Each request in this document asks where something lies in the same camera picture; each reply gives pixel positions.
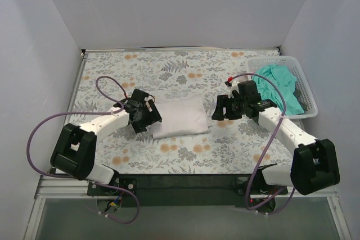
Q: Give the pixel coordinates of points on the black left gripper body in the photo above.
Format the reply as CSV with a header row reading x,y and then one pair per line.
x,y
149,114

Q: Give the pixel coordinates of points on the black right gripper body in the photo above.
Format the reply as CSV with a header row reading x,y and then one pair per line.
x,y
228,107

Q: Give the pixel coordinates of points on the white t shirt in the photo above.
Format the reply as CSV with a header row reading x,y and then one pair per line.
x,y
184,116

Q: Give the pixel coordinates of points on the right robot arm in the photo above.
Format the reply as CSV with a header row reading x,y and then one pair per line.
x,y
314,163

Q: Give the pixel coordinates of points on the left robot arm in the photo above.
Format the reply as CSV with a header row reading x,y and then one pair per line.
x,y
75,150

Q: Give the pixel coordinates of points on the teal t shirt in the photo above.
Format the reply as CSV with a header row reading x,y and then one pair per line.
x,y
284,80

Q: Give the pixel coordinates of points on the white plastic laundry basket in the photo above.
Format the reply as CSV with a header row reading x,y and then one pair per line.
x,y
306,96

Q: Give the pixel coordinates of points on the floral patterned table mat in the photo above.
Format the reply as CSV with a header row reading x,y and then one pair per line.
x,y
228,146

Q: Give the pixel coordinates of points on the grey garment in basket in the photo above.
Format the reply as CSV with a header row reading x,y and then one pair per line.
x,y
297,93

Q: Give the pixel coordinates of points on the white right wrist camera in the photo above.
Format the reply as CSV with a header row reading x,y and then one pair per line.
x,y
233,86

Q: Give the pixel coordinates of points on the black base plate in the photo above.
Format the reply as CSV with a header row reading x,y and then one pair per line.
x,y
185,189

